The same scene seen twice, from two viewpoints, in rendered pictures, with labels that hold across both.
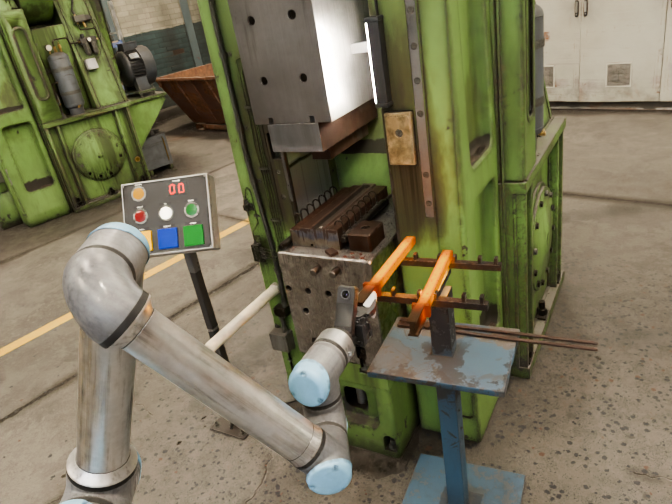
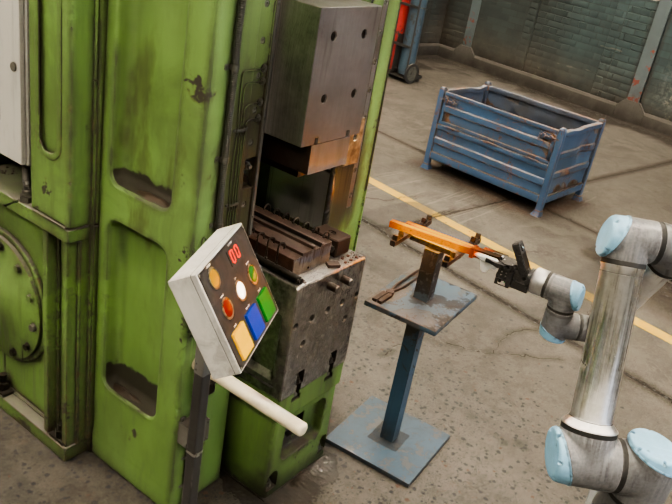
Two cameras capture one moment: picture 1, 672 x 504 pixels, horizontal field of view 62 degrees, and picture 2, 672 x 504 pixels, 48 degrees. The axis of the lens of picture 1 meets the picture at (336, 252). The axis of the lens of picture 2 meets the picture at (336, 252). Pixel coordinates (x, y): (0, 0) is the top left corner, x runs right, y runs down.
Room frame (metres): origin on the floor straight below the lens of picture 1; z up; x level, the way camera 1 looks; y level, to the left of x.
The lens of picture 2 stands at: (1.76, 2.30, 2.06)
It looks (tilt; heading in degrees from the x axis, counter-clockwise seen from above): 26 degrees down; 269
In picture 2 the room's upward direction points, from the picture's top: 10 degrees clockwise
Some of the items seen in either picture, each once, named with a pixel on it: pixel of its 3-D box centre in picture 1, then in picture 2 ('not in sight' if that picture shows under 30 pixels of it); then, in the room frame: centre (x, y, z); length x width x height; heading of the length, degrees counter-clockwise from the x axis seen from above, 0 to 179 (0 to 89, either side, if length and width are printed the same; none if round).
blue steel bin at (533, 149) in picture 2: not in sight; (510, 143); (0.41, -3.94, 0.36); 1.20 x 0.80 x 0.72; 141
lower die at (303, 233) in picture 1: (341, 213); (265, 234); (1.99, -0.05, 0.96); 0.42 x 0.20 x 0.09; 147
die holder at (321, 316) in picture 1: (365, 274); (264, 295); (1.97, -0.10, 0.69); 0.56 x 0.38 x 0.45; 147
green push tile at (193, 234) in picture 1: (194, 235); (264, 304); (1.91, 0.50, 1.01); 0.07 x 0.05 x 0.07; 82
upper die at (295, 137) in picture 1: (326, 120); (278, 134); (1.99, -0.05, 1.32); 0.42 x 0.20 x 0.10; 147
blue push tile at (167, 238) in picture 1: (168, 238); (253, 321); (1.93, 0.60, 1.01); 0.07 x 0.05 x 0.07; 82
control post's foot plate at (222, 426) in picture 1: (237, 412); not in sight; (2.05, 0.58, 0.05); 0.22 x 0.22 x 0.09; 57
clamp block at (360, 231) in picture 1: (366, 235); (330, 240); (1.77, -0.11, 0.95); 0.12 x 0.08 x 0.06; 147
